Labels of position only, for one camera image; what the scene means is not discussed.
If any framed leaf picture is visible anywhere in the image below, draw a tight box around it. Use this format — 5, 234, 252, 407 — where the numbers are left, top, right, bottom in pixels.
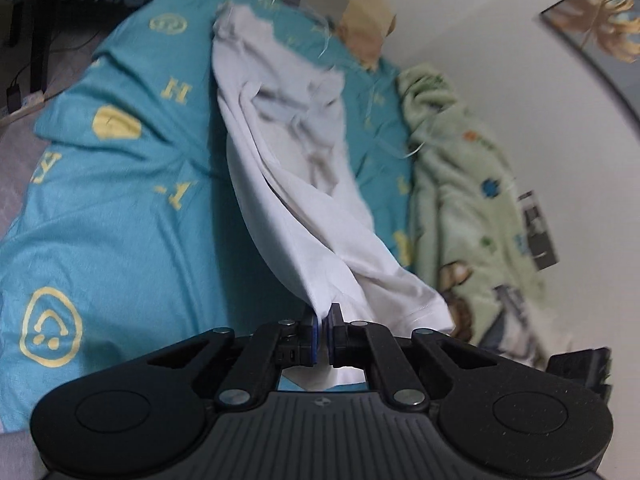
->
539, 0, 640, 126

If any green fleece printed blanket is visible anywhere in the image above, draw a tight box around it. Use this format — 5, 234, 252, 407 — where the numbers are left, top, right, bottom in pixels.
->
396, 62, 576, 368

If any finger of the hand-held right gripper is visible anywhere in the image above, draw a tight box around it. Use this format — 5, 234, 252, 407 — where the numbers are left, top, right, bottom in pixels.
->
547, 347, 613, 401

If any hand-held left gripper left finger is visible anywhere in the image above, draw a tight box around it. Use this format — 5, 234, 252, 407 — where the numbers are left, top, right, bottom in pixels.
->
145, 307, 321, 409

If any white power strip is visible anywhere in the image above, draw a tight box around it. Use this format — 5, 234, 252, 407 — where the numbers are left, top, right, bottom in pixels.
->
5, 85, 46, 116

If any checked pillow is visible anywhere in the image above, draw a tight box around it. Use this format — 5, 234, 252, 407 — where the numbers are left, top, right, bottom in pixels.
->
210, 0, 398, 68

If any dark wall sticker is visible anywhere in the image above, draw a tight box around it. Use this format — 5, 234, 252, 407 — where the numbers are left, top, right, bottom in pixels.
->
517, 189, 560, 272

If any white shirt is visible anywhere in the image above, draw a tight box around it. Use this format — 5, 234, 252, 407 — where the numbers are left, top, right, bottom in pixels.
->
210, 1, 457, 391

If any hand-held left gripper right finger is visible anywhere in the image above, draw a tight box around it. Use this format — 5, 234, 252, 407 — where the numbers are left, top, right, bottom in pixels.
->
322, 302, 503, 409

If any teal printed bedsheet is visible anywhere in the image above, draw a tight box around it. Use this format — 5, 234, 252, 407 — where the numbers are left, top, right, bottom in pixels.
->
0, 0, 416, 433

